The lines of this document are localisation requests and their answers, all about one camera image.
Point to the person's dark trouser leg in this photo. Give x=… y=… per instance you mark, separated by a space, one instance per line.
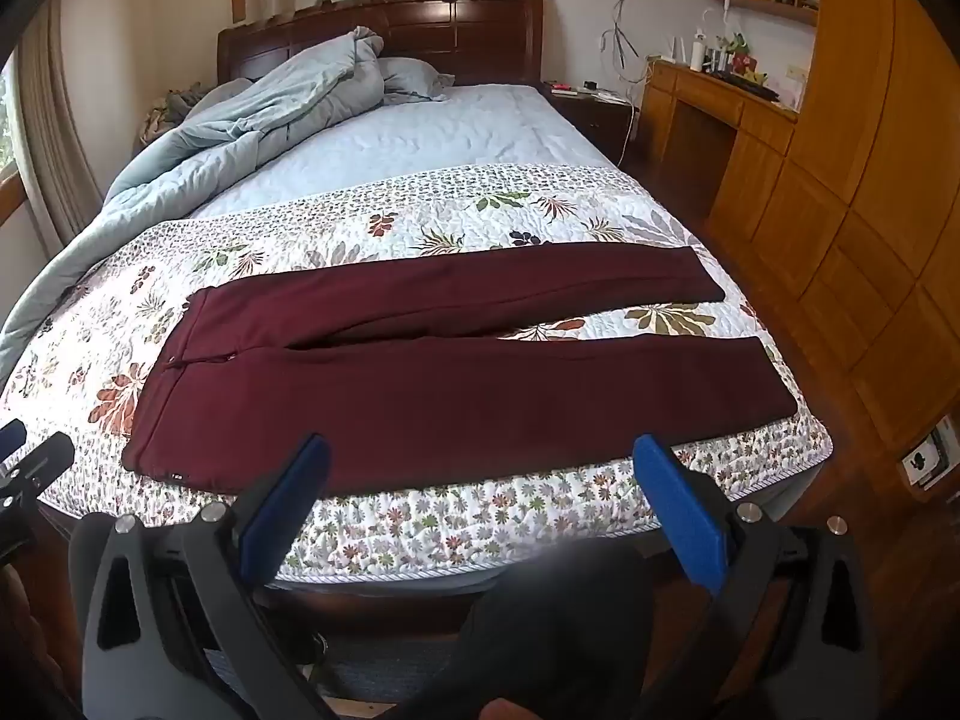
x=555 y=630

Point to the beige curtain beside window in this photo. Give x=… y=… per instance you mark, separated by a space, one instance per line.
x=56 y=127

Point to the floral quilted bedspread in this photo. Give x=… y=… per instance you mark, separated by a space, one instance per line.
x=465 y=217

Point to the white bottle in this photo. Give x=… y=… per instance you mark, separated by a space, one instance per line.
x=698 y=51

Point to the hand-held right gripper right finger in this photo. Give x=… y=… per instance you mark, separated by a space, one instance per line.
x=679 y=514

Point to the maroon pants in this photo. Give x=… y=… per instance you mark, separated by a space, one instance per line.
x=450 y=397

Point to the light wooden wardrobe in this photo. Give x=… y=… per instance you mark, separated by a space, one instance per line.
x=885 y=165

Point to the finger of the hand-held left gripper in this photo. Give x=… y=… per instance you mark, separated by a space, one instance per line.
x=9 y=439
x=41 y=465

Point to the black keyboard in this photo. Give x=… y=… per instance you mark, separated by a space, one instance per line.
x=742 y=84

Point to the grey-blue pillow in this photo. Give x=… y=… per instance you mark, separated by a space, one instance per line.
x=412 y=79

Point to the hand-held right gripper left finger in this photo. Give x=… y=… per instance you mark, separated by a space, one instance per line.
x=289 y=499

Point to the dark wooden bed frame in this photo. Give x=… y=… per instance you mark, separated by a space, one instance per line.
x=375 y=609

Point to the small box on floor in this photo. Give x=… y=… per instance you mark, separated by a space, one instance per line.
x=930 y=457

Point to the grey-blue comforter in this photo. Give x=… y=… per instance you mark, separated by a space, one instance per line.
x=247 y=112

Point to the dark wooden headboard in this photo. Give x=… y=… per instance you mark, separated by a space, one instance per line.
x=465 y=30

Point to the wooden framed window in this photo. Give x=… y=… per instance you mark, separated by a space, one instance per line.
x=9 y=135

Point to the light wooden desk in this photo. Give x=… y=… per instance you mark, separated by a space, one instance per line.
x=712 y=101

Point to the light blue quilted sheet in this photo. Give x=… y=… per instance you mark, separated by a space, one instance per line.
x=420 y=135

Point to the dark wooden nightstand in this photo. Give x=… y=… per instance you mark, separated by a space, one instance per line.
x=592 y=120

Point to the pile of clothes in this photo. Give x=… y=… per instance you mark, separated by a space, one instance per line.
x=169 y=109

